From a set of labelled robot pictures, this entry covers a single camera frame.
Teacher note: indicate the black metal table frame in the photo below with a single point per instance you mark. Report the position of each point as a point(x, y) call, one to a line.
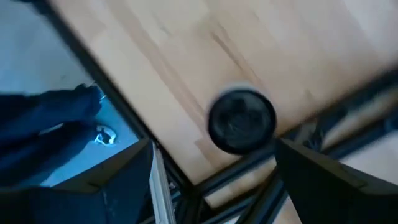
point(122, 110)

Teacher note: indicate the white floor object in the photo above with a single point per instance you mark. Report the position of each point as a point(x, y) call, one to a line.
point(105, 136)

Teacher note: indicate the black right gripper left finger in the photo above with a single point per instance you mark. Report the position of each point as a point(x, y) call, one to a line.
point(93, 202)

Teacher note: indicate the white bracket strip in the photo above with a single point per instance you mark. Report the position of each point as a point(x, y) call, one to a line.
point(160, 193)

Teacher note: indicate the person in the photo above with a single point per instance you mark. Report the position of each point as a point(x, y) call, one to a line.
point(37, 130)

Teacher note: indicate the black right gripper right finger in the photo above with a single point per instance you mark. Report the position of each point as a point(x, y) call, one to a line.
point(342, 199)

